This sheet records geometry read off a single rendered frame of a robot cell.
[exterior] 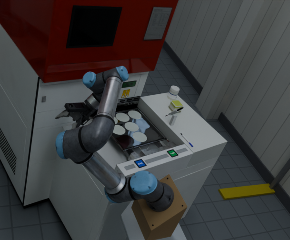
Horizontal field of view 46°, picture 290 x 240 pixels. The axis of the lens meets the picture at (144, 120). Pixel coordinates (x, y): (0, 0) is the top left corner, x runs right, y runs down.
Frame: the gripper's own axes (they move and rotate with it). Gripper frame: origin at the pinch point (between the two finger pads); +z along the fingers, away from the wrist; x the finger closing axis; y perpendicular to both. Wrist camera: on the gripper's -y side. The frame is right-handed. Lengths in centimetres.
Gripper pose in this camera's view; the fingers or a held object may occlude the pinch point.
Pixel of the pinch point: (60, 128)
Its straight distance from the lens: 186.0
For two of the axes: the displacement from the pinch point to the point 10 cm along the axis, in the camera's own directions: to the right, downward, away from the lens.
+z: -7.5, 6.6, 0.9
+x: -5.7, -7.0, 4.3
